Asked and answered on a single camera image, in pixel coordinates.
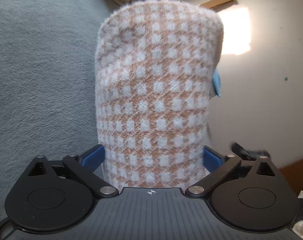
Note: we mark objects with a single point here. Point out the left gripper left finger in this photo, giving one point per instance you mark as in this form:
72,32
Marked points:
82,168

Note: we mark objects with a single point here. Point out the wooden plank on floor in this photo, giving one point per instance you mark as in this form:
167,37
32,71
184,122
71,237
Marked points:
215,3

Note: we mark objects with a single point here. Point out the grey bed blanket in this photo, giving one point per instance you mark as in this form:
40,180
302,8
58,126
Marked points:
47,81

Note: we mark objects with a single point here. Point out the light blue garment tag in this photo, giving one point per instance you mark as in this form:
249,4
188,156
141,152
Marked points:
216,81

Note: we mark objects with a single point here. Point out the pink checkered knit sweater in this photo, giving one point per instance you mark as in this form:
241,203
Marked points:
154,66

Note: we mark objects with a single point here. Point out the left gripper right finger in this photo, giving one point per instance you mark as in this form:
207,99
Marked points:
219,167

